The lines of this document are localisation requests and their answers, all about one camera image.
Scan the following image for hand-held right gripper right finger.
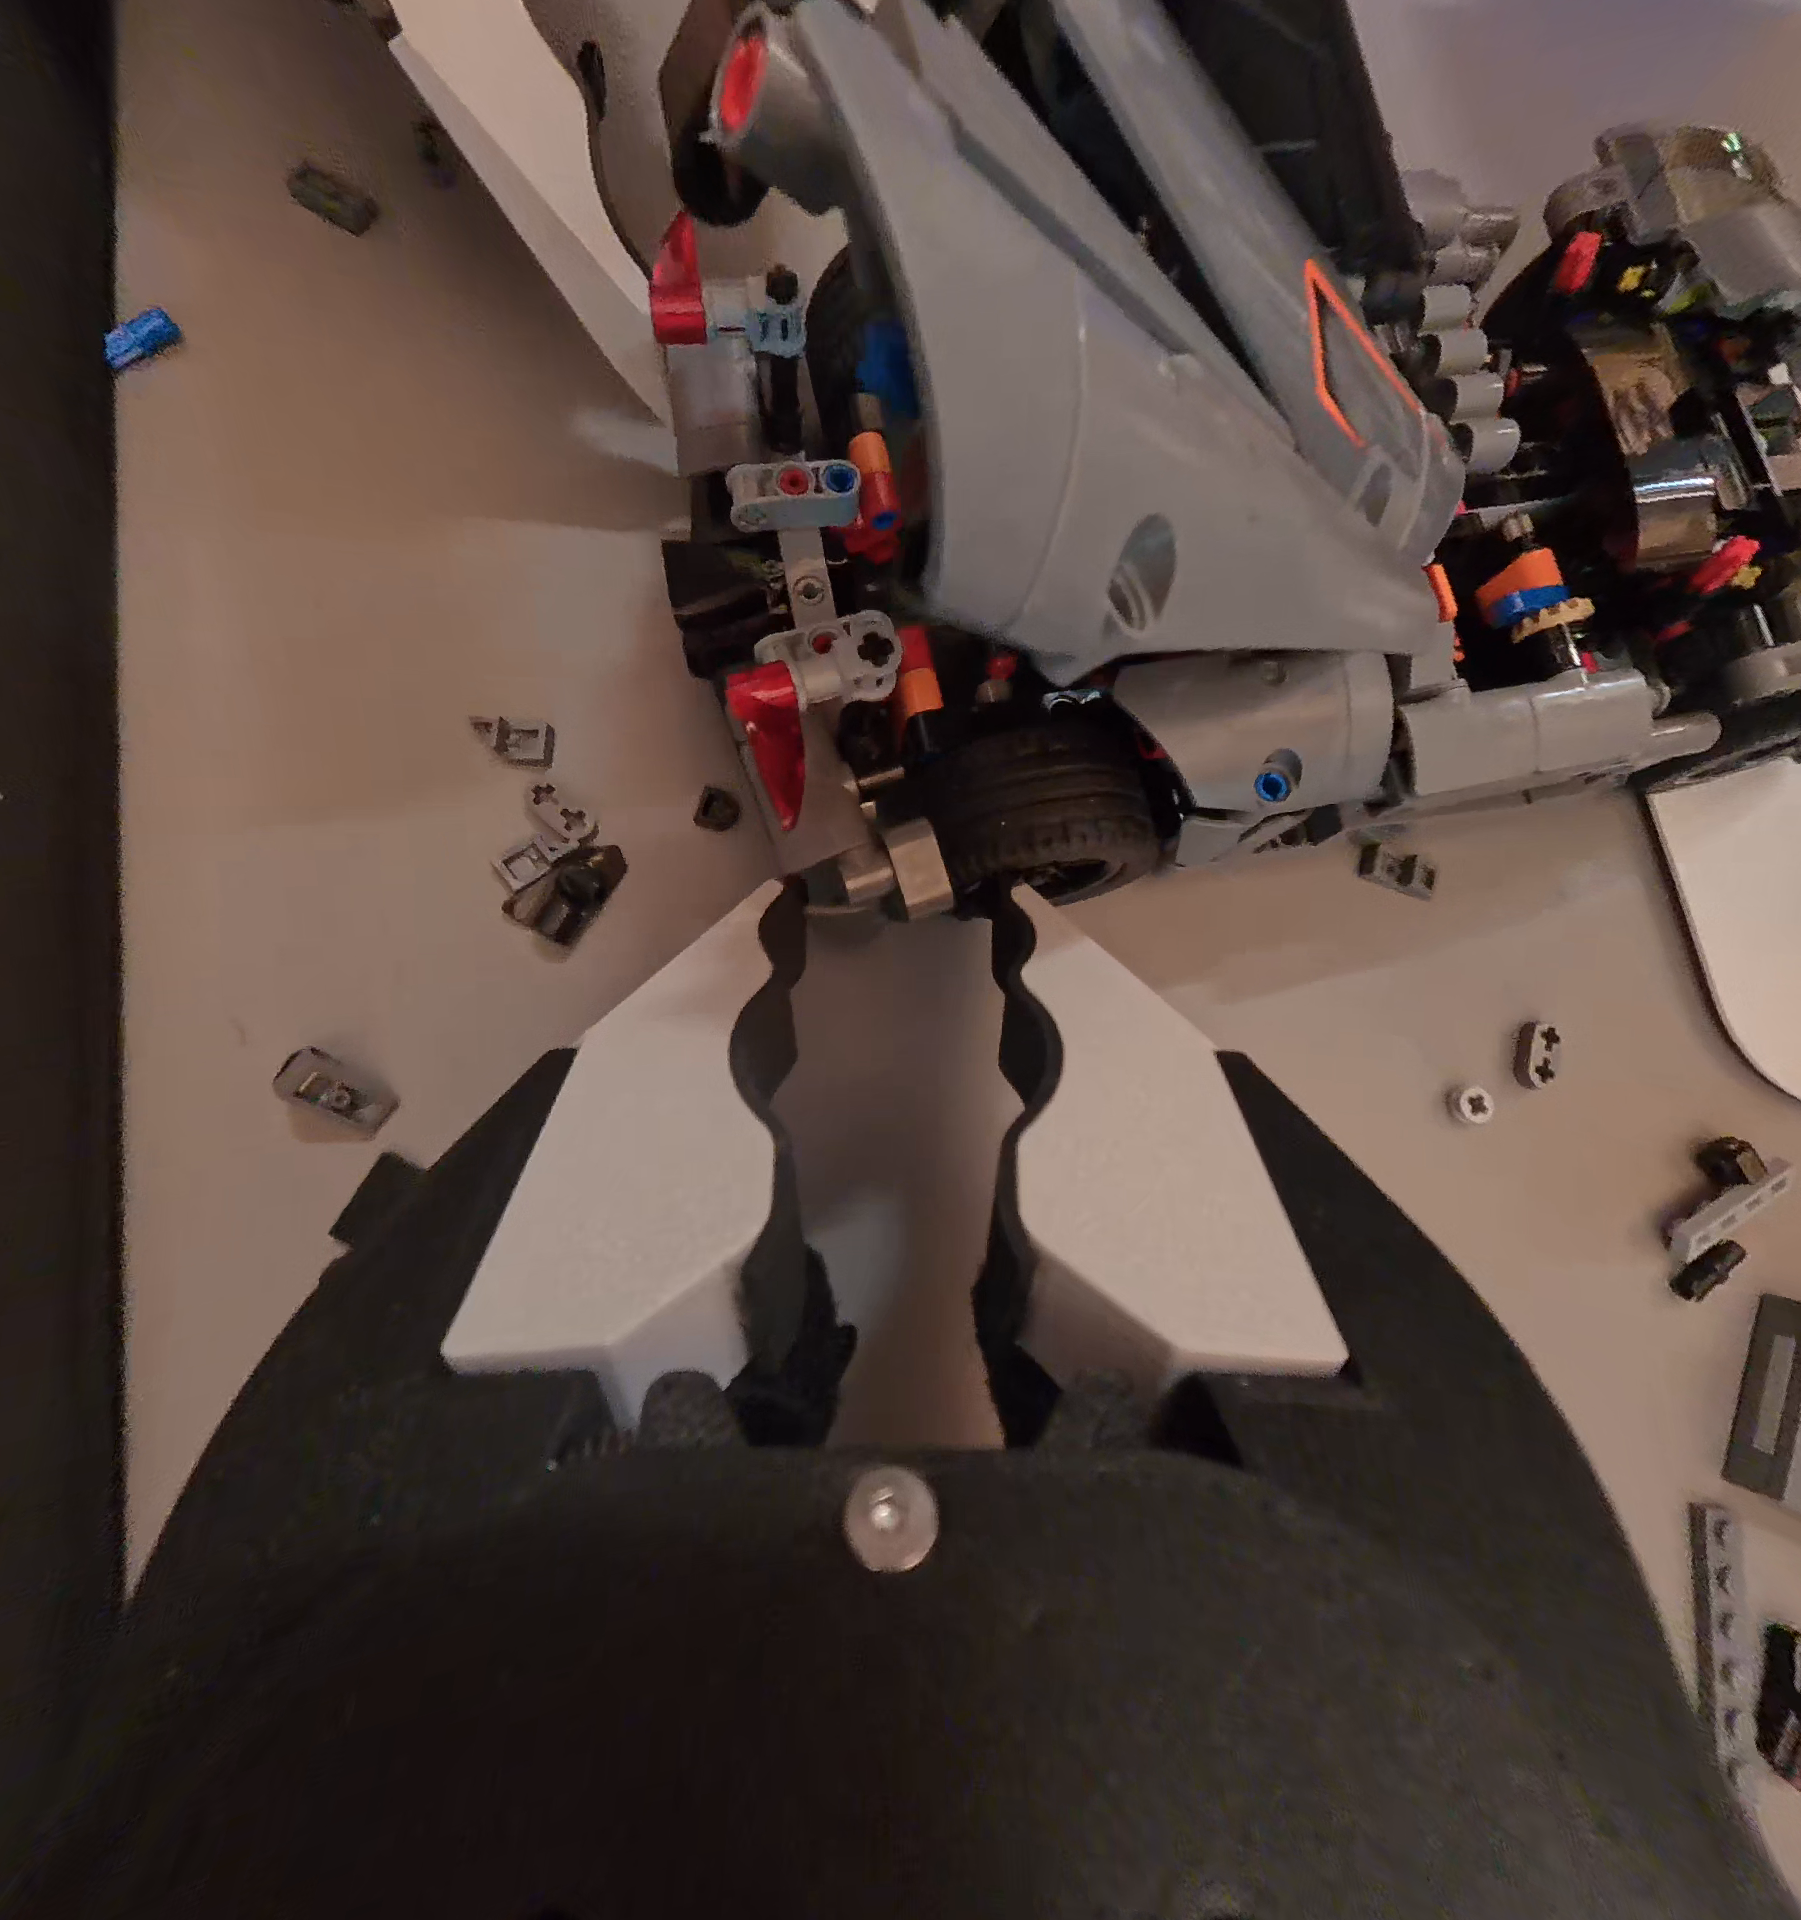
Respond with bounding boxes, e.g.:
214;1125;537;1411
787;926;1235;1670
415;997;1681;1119
975;878;1352;1448

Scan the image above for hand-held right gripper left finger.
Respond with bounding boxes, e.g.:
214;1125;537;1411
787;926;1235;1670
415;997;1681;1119
443;878;858;1448

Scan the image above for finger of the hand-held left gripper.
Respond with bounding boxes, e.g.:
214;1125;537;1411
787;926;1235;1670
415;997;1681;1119
386;0;691;520

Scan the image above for black grey lego car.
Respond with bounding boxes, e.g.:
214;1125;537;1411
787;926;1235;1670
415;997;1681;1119
647;0;1726;926

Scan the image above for dark grey lego slope brick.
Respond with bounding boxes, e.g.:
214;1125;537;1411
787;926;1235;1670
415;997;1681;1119
272;1045;398;1143

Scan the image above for black curved lego brick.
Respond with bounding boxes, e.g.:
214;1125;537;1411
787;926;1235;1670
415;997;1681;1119
507;848;630;950

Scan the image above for scattered loose lego pieces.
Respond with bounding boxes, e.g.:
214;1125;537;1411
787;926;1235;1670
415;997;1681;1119
1355;837;1801;1803

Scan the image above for black lego body section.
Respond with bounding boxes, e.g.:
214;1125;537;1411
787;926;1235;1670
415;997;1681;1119
1485;124;1801;790

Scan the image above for white booklet stand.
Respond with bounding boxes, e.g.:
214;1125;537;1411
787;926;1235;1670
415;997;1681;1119
1640;751;1801;1113

